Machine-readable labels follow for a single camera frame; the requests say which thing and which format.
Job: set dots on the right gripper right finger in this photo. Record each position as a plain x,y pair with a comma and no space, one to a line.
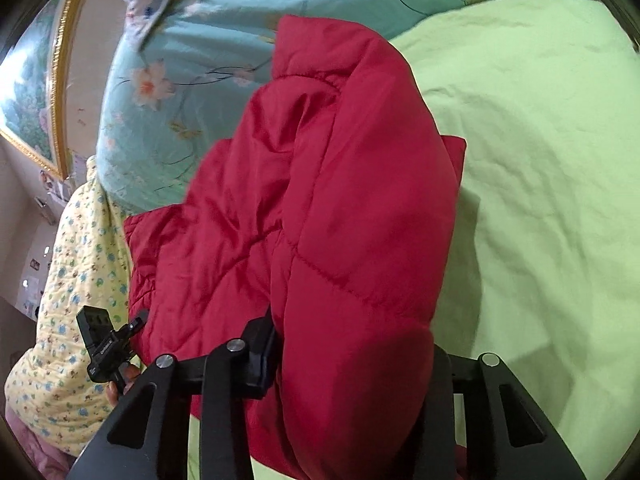
508,436

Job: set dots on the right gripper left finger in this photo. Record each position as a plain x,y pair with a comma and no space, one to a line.
146,435

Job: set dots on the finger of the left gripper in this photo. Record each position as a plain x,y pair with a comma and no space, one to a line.
135,326

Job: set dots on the red quilted puffer coat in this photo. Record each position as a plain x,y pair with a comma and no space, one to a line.
332,208

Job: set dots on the person's left hand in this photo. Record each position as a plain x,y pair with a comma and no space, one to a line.
127,375

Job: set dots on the yellow cartoon print quilt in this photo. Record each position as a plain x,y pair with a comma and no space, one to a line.
49,388

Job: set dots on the light green bed cover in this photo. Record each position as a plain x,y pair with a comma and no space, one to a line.
544,263

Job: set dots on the teal floral quilt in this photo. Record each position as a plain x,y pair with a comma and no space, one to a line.
165,105

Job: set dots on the gold framed wall painting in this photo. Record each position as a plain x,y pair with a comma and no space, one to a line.
33,86

